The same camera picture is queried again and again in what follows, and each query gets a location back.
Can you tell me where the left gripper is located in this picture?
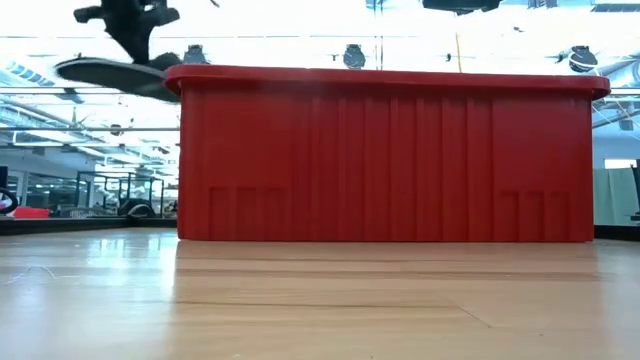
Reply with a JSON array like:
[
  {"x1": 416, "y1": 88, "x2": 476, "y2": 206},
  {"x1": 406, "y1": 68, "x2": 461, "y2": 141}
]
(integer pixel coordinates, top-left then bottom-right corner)
[{"x1": 73, "y1": 0, "x2": 180, "y2": 65}]

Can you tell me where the black flip-flop white-striped sole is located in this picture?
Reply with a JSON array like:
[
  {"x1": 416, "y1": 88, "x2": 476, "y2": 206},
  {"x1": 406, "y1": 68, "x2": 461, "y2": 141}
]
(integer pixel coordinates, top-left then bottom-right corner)
[{"x1": 53, "y1": 51, "x2": 182, "y2": 105}]

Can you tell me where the red plastic bin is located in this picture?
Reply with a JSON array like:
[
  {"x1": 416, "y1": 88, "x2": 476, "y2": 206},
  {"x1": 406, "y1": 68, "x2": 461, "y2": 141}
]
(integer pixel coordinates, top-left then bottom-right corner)
[{"x1": 163, "y1": 63, "x2": 612, "y2": 244}]

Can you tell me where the black hanging ceiling lamp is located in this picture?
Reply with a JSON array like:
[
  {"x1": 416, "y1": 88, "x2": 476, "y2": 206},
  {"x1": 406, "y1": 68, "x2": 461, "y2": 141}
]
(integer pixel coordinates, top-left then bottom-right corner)
[
  {"x1": 342, "y1": 43, "x2": 367, "y2": 70},
  {"x1": 568, "y1": 44, "x2": 600, "y2": 74},
  {"x1": 183, "y1": 43, "x2": 207, "y2": 66}
]

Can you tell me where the black metal rack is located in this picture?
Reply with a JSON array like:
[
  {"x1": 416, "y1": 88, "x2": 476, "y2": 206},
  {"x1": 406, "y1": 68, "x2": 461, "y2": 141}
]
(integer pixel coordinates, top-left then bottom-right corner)
[{"x1": 76, "y1": 170, "x2": 166, "y2": 219}]

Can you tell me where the red flat object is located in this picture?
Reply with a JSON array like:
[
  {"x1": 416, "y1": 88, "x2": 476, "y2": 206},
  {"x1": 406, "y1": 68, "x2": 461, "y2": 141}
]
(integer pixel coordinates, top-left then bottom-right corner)
[{"x1": 13, "y1": 206, "x2": 51, "y2": 220}]

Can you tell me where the grey fabric partition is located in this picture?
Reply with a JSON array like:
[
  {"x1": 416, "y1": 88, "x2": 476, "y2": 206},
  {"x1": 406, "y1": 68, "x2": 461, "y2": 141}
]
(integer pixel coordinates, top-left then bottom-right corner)
[{"x1": 593, "y1": 167, "x2": 640, "y2": 226}]

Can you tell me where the black ring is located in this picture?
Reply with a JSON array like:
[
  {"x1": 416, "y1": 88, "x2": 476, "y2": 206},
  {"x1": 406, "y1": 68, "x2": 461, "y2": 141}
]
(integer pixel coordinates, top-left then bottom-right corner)
[{"x1": 0, "y1": 186, "x2": 20, "y2": 216}]

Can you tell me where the yellow cable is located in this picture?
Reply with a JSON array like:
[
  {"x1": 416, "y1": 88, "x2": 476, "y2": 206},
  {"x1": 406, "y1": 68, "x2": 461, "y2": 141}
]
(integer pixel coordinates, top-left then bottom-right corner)
[{"x1": 453, "y1": 32, "x2": 464, "y2": 74}]

